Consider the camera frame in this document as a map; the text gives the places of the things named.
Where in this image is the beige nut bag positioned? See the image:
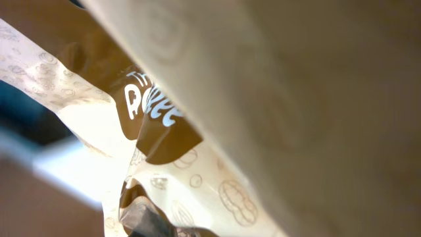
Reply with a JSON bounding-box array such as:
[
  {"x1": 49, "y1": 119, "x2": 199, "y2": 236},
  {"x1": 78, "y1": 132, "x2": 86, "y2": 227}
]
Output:
[{"x1": 0, "y1": 0, "x2": 421, "y2": 237}]

